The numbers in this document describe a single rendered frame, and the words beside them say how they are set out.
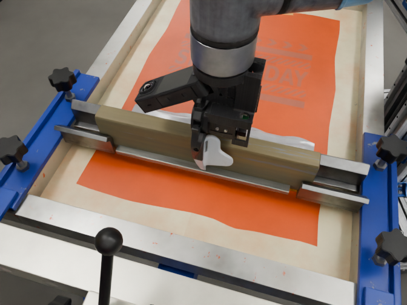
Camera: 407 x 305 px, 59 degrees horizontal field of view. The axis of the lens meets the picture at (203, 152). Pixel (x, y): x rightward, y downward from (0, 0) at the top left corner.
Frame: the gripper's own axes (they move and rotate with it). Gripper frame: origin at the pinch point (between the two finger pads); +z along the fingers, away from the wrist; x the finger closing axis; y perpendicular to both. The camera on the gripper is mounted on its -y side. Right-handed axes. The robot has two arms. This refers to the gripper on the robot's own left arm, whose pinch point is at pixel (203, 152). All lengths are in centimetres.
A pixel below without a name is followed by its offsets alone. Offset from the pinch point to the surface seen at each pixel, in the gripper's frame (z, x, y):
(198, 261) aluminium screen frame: 1.9, -17.1, 4.1
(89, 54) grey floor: 101, 123, -109
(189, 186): 5.4, -3.8, -1.4
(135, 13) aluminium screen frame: 1.9, 36.0, -26.9
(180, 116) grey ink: 4.6, 10.3, -7.5
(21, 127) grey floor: 102, 59, -117
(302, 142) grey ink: 4.9, 10.7, 16.2
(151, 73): 5.4, 20.9, -17.6
